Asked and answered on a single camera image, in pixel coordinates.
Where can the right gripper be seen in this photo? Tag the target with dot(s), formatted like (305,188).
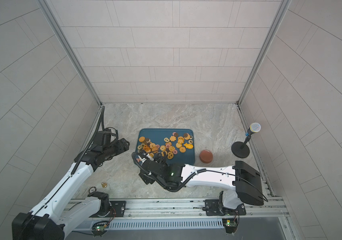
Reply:
(145,176)

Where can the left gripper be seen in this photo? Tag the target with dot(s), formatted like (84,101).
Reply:
(122,149)

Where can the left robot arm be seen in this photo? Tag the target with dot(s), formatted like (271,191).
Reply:
(47,221)

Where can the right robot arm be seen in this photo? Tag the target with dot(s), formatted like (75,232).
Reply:
(242,183)

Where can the pretzel shaped cookie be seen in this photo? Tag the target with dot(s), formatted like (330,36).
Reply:
(170,155)

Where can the blue tray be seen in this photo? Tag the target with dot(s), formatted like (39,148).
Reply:
(157,136)

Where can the chocolate chip round cookie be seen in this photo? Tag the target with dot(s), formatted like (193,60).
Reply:
(147,148)

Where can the fish shaped orange cookie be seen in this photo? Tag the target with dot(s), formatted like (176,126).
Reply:
(189,146)

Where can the swirl orange cookie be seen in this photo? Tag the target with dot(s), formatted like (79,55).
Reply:
(181,140)

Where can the right circuit board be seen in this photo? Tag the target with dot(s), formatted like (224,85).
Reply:
(230,225)

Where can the circuit board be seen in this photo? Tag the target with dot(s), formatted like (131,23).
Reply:
(100,228)
(230,225)

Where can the left circuit board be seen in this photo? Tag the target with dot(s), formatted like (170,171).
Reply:
(100,228)

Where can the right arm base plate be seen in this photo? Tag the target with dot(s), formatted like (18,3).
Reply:
(215,208)

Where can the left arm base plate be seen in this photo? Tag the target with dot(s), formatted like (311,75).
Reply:
(112,209)

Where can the aluminium rail frame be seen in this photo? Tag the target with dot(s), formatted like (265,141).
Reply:
(188,214)

